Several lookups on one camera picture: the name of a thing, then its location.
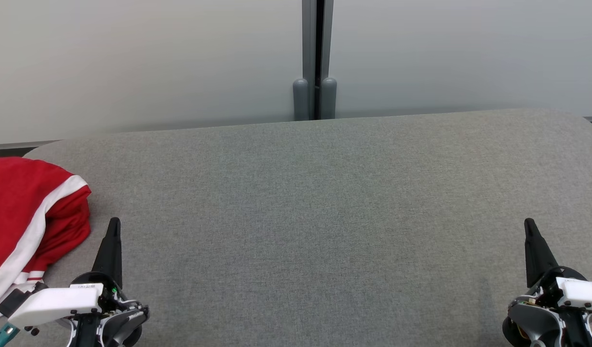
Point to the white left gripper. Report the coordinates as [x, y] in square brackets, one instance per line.
[55, 302]

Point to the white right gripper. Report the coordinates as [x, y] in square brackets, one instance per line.
[580, 291]

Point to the red garment with white trim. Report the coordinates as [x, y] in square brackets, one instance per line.
[21, 217]

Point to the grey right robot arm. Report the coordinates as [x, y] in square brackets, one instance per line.
[532, 320]

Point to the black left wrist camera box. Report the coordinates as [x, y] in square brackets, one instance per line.
[14, 301]

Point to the grey wall base rail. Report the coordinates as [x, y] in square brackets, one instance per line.
[16, 145]

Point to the rounded grey post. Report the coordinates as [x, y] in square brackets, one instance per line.
[300, 99]
[329, 99]

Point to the grey partition frame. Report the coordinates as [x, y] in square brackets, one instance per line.
[317, 38]

